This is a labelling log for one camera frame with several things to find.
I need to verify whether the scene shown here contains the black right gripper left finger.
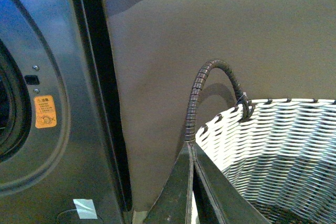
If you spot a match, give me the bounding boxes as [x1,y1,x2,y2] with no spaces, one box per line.
[143,142,194,223]

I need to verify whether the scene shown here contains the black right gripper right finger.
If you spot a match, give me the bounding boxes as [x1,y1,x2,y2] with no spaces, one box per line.
[193,144,270,223]

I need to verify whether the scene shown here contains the grey front-load washing machine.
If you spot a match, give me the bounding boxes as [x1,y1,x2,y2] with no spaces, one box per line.
[1,0,132,223]

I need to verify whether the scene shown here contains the white woven laundry basket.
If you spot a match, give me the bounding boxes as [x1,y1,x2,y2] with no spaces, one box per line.
[196,99,335,223]

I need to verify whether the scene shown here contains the white tape piece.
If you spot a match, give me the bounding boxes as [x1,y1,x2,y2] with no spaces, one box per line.
[73,199,98,219]

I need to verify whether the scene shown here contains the orange warning sticker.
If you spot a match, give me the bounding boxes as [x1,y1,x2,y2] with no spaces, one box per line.
[34,95,57,129]

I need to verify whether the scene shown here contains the black wrapped basket handle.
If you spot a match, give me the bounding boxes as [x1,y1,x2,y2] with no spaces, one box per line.
[181,59,254,142]

